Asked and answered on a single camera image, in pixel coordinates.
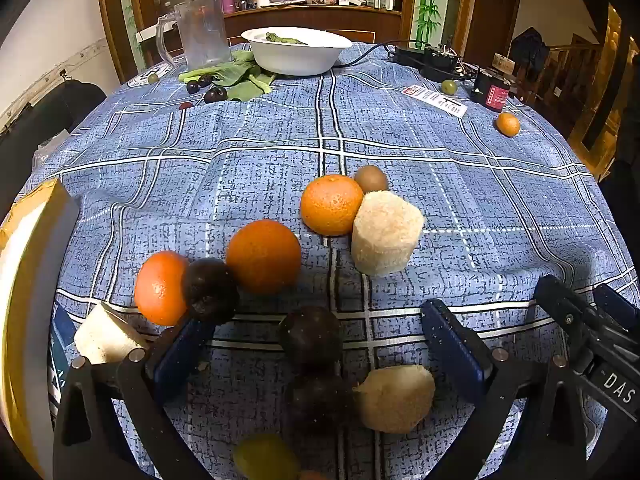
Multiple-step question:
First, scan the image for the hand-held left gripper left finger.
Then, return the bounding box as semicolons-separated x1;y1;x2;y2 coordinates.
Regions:
52;316;217;480

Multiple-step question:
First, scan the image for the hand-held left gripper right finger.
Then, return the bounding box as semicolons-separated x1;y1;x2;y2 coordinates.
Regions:
421;298;587;480

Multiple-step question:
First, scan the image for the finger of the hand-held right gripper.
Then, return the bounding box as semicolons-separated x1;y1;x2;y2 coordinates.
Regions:
534;275;616;377
593;283;640;347

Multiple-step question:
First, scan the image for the orange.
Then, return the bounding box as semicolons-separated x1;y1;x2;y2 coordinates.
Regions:
134;250;192;327
225;219;303;295
300;174;365;237

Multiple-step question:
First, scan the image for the pale peeled sugarcane piece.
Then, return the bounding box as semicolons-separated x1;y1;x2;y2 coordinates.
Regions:
74;301;150;365
350;190;425;277
353;365;436;434

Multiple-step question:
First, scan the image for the yellow rimmed white tray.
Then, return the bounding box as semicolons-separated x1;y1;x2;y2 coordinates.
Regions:
0;178;81;467

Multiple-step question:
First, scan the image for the small orange kumquat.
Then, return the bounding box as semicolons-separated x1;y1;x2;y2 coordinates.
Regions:
496;112;521;137

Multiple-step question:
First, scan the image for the brown kiwi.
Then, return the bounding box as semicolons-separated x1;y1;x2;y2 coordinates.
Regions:
354;164;389;194

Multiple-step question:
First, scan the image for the black red box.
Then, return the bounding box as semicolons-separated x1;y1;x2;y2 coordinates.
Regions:
470;71;512;113

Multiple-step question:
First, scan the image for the wooden stair railing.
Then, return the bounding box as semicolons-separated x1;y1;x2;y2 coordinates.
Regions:
520;35;623;161

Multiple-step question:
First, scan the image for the white red printed card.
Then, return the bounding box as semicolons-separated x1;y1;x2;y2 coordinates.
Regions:
402;85;469;118

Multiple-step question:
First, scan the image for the black bag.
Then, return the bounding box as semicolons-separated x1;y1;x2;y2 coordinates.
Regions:
510;27;551;69

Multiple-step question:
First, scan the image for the black sofa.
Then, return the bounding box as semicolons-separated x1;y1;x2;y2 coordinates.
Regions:
0;80;109;196

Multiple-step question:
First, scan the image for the black power strip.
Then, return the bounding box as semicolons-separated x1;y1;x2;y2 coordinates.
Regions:
390;45;471;81

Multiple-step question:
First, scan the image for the green leafy vegetable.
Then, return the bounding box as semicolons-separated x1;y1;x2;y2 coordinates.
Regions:
178;50;276;102

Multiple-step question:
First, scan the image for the brown wooden door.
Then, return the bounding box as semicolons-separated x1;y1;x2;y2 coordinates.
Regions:
462;0;522;57

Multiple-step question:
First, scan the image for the bamboo pattern strip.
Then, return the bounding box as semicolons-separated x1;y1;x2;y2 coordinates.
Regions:
414;0;452;45
120;0;177;68

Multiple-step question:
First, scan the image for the white bowl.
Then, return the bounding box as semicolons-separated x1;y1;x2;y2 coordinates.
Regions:
241;26;353;76

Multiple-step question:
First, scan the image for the green leaf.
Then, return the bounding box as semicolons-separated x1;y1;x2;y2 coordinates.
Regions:
265;32;309;46

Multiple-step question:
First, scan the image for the wooden cabinet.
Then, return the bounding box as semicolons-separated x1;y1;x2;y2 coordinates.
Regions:
96;0;477;83

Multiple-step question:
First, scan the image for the black cable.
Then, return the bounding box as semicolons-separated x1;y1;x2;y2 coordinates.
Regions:
334;39;426;67

